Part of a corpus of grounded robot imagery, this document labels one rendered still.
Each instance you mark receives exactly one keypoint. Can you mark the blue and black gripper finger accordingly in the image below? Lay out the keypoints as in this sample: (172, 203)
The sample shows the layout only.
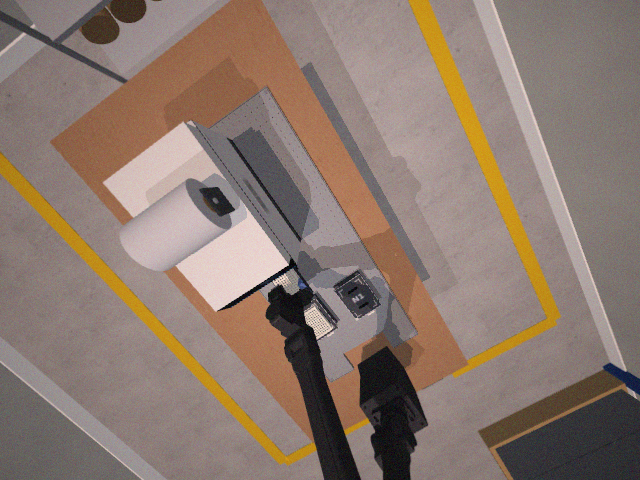
(301, 284)

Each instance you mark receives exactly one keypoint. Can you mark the white cylinder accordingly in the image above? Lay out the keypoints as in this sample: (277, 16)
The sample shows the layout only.
(172, 228)

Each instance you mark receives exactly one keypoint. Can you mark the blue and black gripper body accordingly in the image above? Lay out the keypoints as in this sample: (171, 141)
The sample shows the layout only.
(306, 296)

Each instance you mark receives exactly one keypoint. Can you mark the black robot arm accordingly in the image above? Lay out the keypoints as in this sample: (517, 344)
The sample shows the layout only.
(335, 456)

